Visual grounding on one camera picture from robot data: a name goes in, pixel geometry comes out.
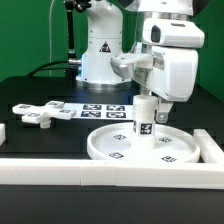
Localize white round table top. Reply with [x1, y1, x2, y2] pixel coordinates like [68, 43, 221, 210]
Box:
[87, 122, 200, 164]

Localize white cross-shaped table base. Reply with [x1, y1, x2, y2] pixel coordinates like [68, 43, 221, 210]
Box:
[12, 101, 77, 129]

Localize black cables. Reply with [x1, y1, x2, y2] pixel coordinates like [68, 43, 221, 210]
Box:
[27, 59, 83, 78]

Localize white U-shaped fence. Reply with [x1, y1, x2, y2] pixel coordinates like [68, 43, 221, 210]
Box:
[0, 129, 224, 190]

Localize white thin cable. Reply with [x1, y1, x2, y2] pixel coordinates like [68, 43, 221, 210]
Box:
[48, 0, 57, 78]

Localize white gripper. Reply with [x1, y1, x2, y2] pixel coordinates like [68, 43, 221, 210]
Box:
[110, 46, 198, 124]

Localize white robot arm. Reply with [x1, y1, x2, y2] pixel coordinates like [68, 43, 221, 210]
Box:
[78, 0, 209, 123]

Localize black camera pole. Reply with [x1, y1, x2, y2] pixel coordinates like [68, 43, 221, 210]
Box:
[63, 0, 91, 58]

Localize white marker sheet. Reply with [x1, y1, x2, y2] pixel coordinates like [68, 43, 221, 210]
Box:
[64, 103, 133, 120]

